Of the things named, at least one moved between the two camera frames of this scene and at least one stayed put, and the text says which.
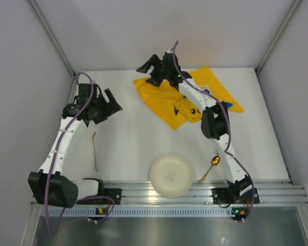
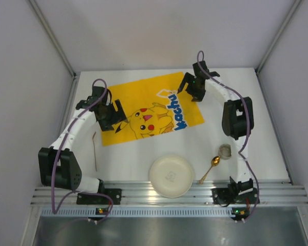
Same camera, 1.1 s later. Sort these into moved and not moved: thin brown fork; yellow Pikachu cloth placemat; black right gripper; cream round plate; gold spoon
Moved: black right gripper; yellow Pikachu cloth placemat
Not moved: thin brown fork; cream round plate; gold spoon
